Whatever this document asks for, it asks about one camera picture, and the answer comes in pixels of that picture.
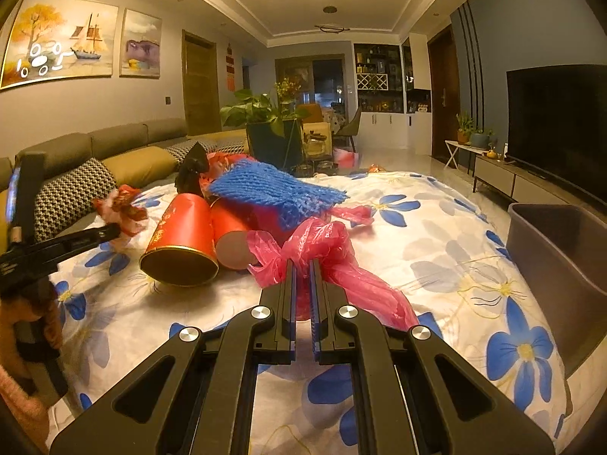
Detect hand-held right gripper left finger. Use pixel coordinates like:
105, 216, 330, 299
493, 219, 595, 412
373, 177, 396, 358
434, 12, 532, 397
50, 260, 298, 455

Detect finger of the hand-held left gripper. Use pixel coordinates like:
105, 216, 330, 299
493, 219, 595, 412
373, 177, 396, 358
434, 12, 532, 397
0, 224, 122, 297

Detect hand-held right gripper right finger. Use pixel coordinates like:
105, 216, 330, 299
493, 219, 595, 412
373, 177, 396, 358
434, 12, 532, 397
310, 259, 556, 455

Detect red and white wrapper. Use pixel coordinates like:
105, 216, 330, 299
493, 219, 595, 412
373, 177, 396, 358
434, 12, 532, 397
92, 186, 149, 238

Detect pink plastic bag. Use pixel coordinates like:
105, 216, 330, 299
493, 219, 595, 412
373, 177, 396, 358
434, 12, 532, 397
247, 217, 421, 333

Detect black plastic bag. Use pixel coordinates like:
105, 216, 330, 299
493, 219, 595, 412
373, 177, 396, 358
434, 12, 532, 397
175, 141, 210, 196

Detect grey plastic bin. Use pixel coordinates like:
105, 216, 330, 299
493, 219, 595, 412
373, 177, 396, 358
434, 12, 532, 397
506, 203, 607, 381

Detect person's left forearm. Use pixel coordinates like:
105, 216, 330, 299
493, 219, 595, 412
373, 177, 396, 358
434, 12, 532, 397
0, 279, 64, 442

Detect large houndstooth cushion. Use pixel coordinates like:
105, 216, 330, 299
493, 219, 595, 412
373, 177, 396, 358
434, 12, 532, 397
33, 157, 117, 229

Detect yellow cushion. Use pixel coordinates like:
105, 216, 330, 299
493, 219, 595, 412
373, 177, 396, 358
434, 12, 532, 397
101, 145, 179, 187

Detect grey sofa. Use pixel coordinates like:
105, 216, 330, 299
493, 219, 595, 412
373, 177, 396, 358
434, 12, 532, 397
0, 118, 248, 257

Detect red cylindrical tin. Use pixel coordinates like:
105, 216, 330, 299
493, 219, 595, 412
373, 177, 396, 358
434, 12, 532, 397
139, 193, 220, 288

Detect floral bed sheet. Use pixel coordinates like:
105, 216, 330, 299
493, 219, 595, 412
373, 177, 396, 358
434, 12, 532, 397
47, 169, 577, 455

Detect small houndstooth cushion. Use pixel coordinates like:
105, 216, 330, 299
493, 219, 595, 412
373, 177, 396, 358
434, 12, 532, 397
163, 138, 205, 162

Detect blue foam net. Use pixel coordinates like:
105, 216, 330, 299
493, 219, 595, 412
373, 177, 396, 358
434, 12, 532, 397
209, 158, 350, 233

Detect large sailboat painting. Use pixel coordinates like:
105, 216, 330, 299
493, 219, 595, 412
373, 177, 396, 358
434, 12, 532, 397
0, 0, 120, 91

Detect crumpled red wrapper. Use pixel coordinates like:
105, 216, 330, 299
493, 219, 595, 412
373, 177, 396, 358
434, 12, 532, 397
204, 151, 250, 185

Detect pink gift bag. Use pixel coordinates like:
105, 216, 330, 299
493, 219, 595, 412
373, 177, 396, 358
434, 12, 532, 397
333, 147, 362, 170

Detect dark green planter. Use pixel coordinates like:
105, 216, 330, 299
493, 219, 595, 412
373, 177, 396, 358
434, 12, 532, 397
245, 118, 305, 174

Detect glass jar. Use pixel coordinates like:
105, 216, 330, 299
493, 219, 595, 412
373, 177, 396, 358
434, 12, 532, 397
303, 130, 333, 157

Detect narrow landscape painting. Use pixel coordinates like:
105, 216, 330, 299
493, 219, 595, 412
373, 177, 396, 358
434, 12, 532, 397
118, 8, 163, 78

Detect yellow chair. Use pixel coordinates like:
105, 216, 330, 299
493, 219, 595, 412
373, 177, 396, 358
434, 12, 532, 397
302, 120, 332, 152

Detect wooden door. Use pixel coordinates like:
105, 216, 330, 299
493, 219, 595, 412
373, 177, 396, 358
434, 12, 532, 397
181, 29, 223, 136

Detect dark dining chair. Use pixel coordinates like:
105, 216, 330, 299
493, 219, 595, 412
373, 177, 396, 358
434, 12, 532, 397
331, 106, 362, 151

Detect orange chair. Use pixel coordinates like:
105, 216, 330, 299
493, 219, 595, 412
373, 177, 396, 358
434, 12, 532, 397
296, 103, 326, 124

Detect white display cabinet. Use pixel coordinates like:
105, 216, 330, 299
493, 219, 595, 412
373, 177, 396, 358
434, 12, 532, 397
353, 33, 432, 151

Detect green leafy plant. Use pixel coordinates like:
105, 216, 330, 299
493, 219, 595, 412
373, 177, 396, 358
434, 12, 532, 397
220, 88, 312, 139

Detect grey television cabinet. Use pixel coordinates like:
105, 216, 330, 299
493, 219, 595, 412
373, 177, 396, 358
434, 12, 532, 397
473, 154, 607, 221

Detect yellow flowers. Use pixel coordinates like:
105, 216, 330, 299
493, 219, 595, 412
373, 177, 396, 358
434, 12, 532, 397
274, 75, 305, 105

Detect white folding side table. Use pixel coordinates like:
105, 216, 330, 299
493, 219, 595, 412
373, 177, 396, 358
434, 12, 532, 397
444, 139, 489, 177

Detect plant in terracotta pot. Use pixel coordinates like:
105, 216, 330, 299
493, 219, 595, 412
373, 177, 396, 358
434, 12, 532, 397
455, 112, 475, 145

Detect plant in blue-grey pot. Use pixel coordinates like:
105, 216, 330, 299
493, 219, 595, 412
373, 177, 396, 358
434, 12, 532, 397
469, 126, 494, 149

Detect dark brown door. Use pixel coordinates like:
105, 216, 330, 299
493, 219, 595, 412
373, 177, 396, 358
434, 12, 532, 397
426, 24, 461, 162

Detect black television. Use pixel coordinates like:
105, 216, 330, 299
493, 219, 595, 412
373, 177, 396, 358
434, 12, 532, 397
505, 63, 607, 210

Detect red wall decoration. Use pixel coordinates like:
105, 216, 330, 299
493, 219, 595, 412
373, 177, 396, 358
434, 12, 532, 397
225, 44, 237, 91

